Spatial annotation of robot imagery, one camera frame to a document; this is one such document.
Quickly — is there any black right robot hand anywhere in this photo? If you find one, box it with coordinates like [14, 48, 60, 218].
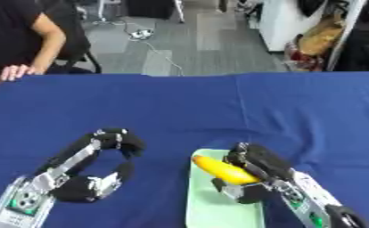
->
[210, 142, 297, 205]

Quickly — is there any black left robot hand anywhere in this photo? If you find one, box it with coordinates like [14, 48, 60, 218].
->
[33, 127, 147, 204]

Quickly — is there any yellow toy banana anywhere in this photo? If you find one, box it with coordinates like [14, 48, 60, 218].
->
[191, 154, 263, 186]

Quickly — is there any pale green tray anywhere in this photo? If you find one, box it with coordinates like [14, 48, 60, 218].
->
[184, 148, 267, 228]

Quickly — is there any white power strip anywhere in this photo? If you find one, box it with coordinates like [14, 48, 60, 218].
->
[128, 28, 157, 41]

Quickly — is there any black office chair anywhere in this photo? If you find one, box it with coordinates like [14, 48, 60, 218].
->
[37, 0, 103, 75]

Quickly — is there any red patterned bag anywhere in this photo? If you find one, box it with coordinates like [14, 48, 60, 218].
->
[283, 41, 327, 72]

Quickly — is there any tan bag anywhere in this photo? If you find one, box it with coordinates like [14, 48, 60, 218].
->
[295, 18, 349, 57]

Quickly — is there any white cabinet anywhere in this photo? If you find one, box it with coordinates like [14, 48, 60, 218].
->
[258, 0, 369, 72]

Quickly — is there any person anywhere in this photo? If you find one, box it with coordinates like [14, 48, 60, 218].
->
[0, 0, 70, 83]

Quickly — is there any white cable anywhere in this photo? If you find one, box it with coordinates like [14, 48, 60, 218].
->
[120, 20, 186, 77]

